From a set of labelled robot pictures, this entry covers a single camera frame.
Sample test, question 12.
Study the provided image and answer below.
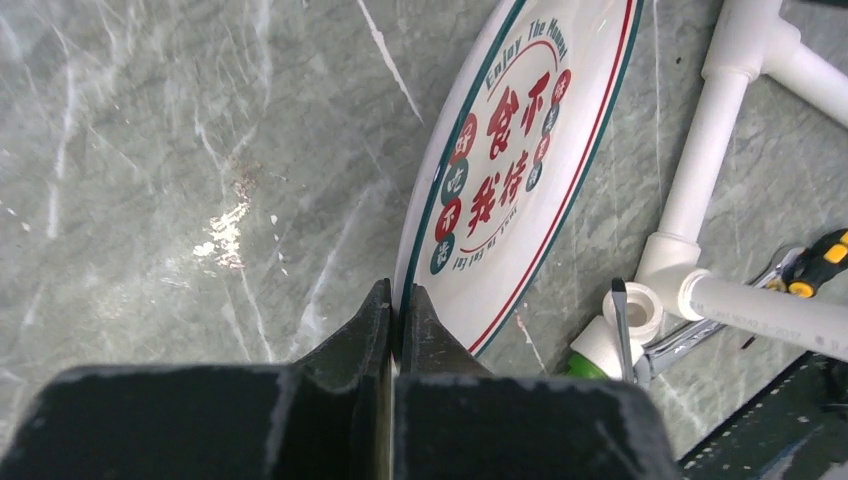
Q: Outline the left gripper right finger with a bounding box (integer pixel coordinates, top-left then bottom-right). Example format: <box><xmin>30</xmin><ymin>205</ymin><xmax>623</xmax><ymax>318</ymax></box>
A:
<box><xmin>394</xmin><ymin>286</ymin><xmax>682</xmax><ymax>479</ymax></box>

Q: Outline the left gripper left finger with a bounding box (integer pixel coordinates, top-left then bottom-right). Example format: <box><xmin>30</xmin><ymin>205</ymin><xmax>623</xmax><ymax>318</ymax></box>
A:
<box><xmin>1</xmin><ymin>280</ymin><xmax>392</xmax><ymax>479</ymax></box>

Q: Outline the white plate with red characters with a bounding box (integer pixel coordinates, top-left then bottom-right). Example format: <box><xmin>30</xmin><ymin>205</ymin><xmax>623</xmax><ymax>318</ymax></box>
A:
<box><xmin>393</xmin><ymin>1</ymin><xmax>642</xmax><ymax>355</ymax></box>

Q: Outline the white pvc elbow fitting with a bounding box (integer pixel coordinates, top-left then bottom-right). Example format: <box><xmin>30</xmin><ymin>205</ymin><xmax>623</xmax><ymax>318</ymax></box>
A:
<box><xmin>570</xmin><ymin>278</ymin><xmax>664</xmax><ymax>384</ymax></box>

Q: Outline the green pipe fitting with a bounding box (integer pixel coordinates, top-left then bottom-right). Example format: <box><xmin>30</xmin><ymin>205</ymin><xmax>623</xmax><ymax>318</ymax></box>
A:
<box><xmin>564</xmin><ymin>352</ymin><xmax>609</xmax><ymax>379</ymax></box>

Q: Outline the steel ratchet wrench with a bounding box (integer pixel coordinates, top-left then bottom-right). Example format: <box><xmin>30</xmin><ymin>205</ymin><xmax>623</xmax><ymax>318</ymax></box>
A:
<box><xmin>634</xmin><ymin>245</ymin><xmax>807</xmax><ymax>389</ymax></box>

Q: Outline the black yellow screwdriver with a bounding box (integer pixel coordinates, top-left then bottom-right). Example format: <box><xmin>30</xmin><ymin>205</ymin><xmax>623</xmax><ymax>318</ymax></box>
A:
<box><xmin>636</xmin><ymin>229</ymin><xmax>847</xmax><ymax>360</ymax></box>

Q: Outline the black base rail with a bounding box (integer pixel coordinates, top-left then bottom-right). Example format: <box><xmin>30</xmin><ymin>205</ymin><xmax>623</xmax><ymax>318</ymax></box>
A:
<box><xmin>679</xmin><ymin>353</ymin><xmax>847</xmax><ymax>479</ymax></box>

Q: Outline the white pvc pipe frame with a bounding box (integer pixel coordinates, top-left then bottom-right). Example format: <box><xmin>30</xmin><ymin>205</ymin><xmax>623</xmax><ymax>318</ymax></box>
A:
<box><xmin>634</xmin><ymin>0</ymin><xmax>848</xmax><ymax>364</ymax></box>

